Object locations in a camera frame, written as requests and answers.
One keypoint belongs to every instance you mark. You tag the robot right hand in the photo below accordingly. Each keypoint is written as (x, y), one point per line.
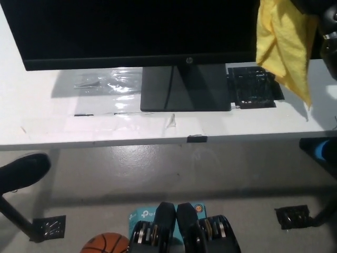
(329, 10)

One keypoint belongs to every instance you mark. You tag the yellow microfiber cloth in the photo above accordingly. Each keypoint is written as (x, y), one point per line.
(287, 42)

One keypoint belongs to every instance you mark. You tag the black HP computer monitor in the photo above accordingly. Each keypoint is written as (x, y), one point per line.
(131, 26)

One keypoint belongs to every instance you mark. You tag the black robot left body block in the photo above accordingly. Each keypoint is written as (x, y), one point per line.
(163, 224)

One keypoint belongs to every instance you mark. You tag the white desk leg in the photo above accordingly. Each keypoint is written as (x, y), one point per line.
(51, 179)

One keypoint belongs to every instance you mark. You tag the black plastic tray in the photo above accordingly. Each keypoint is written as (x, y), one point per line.
(252, 87)

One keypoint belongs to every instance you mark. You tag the black plastic bin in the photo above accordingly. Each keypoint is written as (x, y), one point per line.
(306, 147)

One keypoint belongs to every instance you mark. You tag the blue round object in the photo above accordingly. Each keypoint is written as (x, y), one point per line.
(322, 150)

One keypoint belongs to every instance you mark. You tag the black clip on table edge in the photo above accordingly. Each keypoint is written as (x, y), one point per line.
(197, 138)

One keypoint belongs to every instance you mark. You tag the black metal stand leg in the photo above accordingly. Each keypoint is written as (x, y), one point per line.
(13, 213)
(326, 213)

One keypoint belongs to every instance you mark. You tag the clear plastic sheet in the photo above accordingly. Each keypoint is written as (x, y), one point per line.
(121, 81)

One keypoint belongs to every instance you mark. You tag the teal tp-link box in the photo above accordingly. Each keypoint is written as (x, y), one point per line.
(143, 213)

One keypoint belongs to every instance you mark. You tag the orange basketball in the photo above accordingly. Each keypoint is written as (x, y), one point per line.
(105, 243)

